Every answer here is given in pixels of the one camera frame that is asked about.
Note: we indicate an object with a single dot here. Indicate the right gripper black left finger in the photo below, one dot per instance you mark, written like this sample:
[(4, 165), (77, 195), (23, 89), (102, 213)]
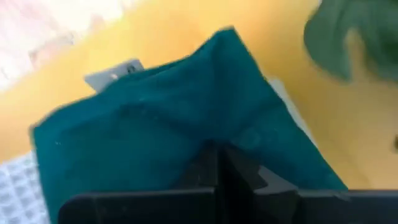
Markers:
[(140, 208)]

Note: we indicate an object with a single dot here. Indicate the dark green towel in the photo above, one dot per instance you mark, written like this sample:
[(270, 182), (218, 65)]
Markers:
[(155, 130)]

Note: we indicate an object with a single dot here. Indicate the yellow translucent plastic bin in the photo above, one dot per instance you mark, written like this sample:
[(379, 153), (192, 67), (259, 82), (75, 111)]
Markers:
[(273, 37)]

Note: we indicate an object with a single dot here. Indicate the green plant in white pot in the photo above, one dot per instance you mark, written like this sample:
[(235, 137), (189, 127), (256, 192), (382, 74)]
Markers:
[(367, 37)]

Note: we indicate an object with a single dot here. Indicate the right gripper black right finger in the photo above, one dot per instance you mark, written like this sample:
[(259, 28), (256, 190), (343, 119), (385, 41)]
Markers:
[(280, 208)]

